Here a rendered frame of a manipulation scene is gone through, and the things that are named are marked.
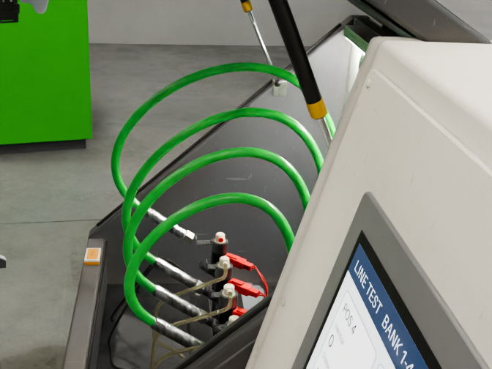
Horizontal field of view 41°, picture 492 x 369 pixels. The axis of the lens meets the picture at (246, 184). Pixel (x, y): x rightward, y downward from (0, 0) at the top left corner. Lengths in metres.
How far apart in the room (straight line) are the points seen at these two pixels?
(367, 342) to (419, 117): 0.18
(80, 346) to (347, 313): 0.70
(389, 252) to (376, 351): 0.07
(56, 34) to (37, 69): 0.25
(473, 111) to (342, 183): 0.20
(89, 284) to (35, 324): 1.54
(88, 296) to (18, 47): 3.12
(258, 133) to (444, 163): 0.95
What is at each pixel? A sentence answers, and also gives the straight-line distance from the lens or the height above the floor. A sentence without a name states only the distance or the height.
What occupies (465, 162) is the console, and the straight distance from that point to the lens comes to 0.45.
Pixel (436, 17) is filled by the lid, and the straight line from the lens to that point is 0.68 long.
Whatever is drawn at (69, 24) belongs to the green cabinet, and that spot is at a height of 0.84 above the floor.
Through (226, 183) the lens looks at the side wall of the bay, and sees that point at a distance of 1.43.
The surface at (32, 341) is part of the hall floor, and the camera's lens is 2.78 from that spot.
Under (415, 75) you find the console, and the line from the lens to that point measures 0.57.
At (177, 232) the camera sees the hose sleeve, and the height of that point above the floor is 1.14.
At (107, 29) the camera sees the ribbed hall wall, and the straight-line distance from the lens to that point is 7.54.
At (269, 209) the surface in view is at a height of 1.30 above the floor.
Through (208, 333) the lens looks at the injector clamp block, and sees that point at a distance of 1.15.
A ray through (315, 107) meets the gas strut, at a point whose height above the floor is 1.46.
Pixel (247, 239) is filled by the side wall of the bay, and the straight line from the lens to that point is 1.50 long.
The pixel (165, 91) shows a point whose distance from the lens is 1.03.
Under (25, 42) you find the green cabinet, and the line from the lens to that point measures 4.29.
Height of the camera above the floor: 1.68
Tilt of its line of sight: 24 degrees down
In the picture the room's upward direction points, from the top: 4 degrees clockwise
